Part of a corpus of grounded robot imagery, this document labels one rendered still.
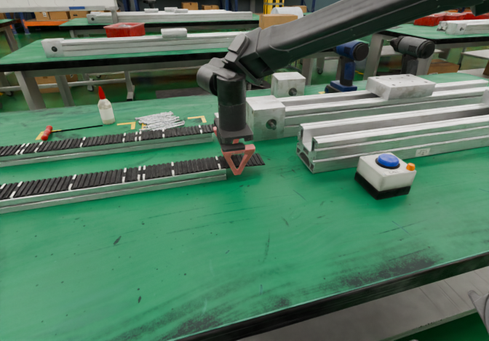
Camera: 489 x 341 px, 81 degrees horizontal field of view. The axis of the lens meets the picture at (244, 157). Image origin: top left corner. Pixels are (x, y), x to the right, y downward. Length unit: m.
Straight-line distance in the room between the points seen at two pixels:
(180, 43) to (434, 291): 1.89
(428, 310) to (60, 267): 1.10
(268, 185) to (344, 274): 0.25
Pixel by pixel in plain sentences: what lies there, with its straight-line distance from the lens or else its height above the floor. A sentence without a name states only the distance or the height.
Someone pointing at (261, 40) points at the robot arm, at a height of 1.07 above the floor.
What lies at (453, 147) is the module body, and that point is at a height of 0.79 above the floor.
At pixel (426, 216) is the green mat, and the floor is 0.78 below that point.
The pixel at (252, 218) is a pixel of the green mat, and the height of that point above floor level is 0.78.
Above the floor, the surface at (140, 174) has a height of 0.81.
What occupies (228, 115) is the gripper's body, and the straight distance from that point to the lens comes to 0.57.
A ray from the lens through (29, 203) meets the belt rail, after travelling 0.71.
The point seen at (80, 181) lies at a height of 0.81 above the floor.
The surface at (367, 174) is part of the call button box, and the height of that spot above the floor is 0.82.
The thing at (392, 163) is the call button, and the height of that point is 0.85.
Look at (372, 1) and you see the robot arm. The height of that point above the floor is 1.14.
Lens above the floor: 1.16
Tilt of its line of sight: 31 degrees down
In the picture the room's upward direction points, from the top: straight up
